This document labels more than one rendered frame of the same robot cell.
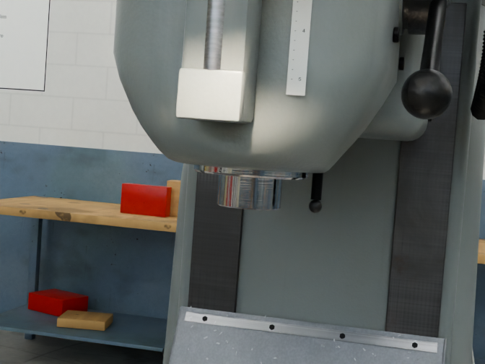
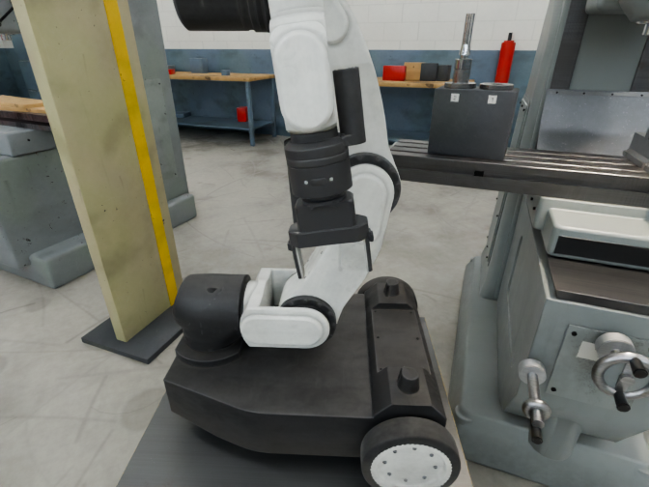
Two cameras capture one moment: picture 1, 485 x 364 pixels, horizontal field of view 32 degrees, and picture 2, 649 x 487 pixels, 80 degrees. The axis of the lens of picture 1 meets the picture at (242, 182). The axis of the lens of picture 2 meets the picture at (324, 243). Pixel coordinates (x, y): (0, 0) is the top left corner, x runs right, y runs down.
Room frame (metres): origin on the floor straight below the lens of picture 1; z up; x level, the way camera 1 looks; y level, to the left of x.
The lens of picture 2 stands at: (-0.56, 0.64, 1.26)
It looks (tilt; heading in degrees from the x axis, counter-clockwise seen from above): 27 degrees down; 8
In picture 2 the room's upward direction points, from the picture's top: straight up
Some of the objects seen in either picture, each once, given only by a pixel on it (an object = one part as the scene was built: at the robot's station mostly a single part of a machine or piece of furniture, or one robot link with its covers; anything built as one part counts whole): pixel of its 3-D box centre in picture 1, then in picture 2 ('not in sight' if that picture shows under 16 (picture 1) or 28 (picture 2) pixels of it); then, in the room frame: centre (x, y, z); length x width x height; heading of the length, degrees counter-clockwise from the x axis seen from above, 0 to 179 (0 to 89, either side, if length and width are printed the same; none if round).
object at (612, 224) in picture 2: not in sight; (594, 210); (0.62, -0.01, 0.82); 0.50 x 0.35 x 0.12; 167
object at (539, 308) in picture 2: not in sight; (561, 311); (0.60, 0.00, 0.46); 0.80 x 0.30 x 0.60; 167
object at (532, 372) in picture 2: not in sight; (534, 395); (0.14, 0.25, 0.54); 0.22 x 0.06 x 0.06; 167
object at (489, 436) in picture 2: not in sight; (529, 343); (0.87, -0.06, 0.10); 1.20 x 0.60 x 0.20; 167
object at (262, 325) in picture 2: not in sight; (289, 305); (0.21, 0.84, 0.68); 0.21 x 0.20 x 0.13; 95
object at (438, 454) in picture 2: not in sight; (409, 458); (-0.03, 0.54, 0.50); 0.20 x 0.05 x 0.20; 95
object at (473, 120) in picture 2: not in sight; (471, 119); (0.70, 0.37, 1.06); 0.22 x 0.12 x 0.20; 72
